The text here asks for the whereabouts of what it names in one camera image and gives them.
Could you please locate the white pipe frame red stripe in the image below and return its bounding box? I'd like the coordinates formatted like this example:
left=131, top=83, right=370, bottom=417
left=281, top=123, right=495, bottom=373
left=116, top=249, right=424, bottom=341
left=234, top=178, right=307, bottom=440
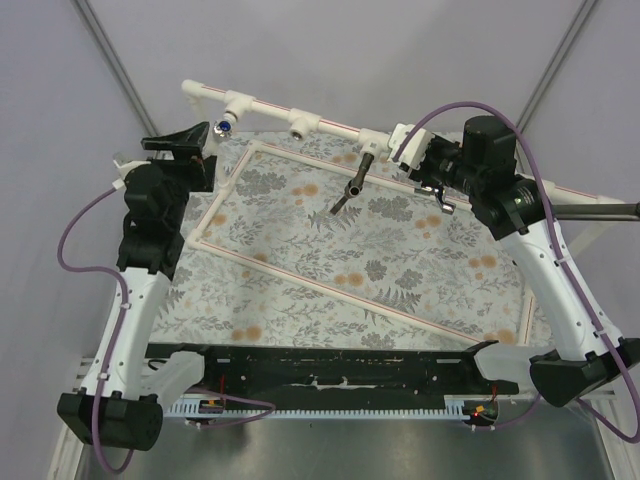
left=182, top=80, right=622, bottom=347

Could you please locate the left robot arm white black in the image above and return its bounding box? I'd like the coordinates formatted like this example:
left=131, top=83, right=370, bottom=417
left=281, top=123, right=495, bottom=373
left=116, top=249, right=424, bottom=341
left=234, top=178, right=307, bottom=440
left=57, top=122, right=217, bottom=451

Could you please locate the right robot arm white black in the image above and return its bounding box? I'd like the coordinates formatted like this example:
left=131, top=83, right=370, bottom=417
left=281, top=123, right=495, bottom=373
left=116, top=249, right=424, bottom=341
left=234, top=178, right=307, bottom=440
left=392, top=113, right=639, bottom=407

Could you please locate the chrome faucet on mat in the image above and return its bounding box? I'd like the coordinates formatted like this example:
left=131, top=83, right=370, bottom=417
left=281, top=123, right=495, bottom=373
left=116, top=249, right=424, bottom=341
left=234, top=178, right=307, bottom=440
left=414, top=185, right=456, bottom=215

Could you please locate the dark grey lever faucet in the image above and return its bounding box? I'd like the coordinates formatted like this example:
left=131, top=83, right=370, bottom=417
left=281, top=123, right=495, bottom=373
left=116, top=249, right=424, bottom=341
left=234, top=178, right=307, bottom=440
left=330, top=153, right=375, bottom=215

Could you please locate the floral patterned table mat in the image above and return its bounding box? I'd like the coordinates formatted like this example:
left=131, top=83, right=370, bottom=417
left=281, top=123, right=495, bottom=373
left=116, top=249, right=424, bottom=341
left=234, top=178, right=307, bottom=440
left=151, top=151, right=551, bottom=350

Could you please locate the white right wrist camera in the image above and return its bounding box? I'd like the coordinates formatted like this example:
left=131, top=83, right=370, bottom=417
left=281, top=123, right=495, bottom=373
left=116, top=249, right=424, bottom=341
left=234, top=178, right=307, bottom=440
left=388, top=123, right=435, bottom=171

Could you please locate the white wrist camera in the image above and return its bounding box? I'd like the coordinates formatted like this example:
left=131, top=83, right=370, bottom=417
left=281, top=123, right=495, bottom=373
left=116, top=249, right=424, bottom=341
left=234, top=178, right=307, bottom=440
left=112, top=152, right=148, bottom=191
left=388, top=123, right=435, bottom=171

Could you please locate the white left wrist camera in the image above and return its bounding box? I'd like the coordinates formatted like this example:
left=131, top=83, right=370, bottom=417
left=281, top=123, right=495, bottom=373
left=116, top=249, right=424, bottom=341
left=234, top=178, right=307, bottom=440
left=112, top=152, right=148, bottom=191

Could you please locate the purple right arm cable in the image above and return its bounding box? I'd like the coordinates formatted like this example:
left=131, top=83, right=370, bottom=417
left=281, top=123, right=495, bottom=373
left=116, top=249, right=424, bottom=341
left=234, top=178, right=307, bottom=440
left=392, top=100, right=640, bottom=444

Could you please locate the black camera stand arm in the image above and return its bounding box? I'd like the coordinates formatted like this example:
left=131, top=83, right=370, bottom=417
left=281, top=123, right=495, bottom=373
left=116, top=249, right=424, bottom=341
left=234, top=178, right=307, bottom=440
left=553, top=203, right=639, bottom=222

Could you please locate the white slotted cable duct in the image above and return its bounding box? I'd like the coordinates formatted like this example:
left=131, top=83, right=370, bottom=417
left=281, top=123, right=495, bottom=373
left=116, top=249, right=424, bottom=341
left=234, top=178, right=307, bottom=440
left=164, top=395, right=470, bottom=420

